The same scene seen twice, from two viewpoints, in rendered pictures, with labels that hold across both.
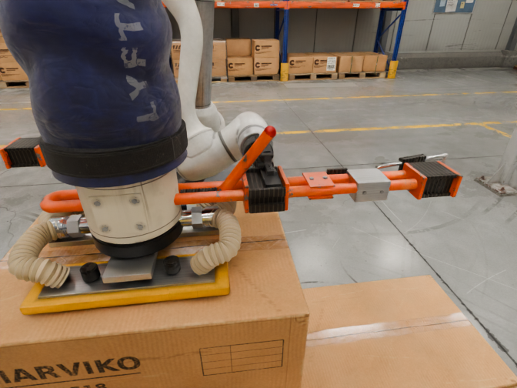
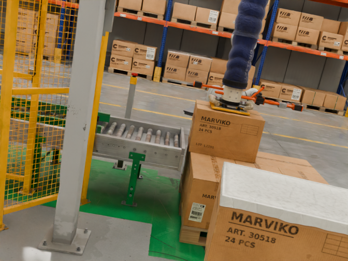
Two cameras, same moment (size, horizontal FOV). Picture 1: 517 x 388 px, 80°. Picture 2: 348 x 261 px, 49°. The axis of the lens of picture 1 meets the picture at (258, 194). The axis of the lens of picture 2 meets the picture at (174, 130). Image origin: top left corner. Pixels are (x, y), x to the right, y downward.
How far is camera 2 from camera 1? 3.00 m
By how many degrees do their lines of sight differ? 16
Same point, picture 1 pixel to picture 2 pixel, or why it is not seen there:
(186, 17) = not seen: hidden behind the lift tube
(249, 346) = (251, 126)
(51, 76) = (235, 70)
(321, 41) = (291, 75)
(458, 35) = not seen: outside the picture
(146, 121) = (245, 79)
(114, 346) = (228, 117)
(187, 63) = not seen: hidden behind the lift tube
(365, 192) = (281, 105)
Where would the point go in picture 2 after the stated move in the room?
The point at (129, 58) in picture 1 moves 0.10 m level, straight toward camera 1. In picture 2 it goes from (246, 70) to (251, 71)
